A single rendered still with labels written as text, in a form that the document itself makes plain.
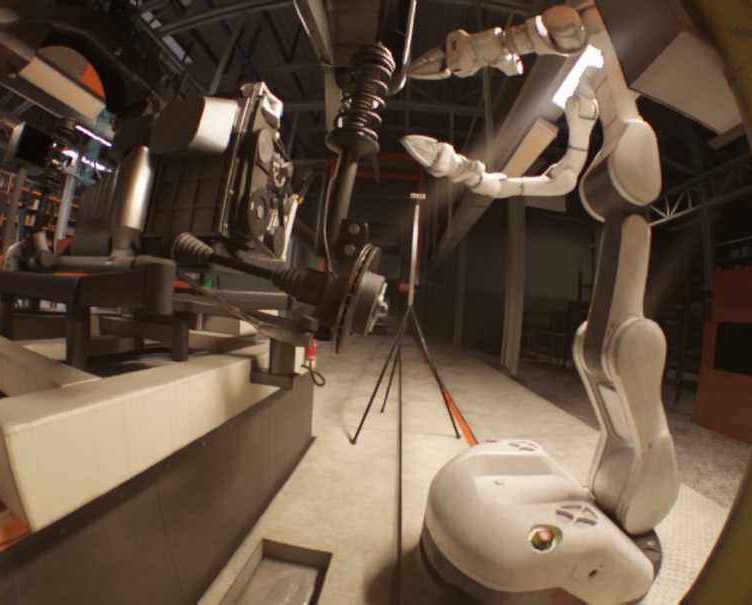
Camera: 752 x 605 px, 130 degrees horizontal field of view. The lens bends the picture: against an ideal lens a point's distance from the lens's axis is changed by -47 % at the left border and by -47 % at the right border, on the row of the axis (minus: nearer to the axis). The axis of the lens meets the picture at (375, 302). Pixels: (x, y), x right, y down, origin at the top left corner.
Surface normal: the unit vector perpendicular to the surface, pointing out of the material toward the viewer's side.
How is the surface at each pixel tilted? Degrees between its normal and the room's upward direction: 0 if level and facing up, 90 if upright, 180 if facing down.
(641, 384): 90
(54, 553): 90
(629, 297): 90
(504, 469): 73
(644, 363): 90
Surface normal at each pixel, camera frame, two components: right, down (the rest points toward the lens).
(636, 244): -0.12, -0.04
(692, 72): -0.08, 1.00
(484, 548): -0.64, -0.62
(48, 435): 0.99, 0.08
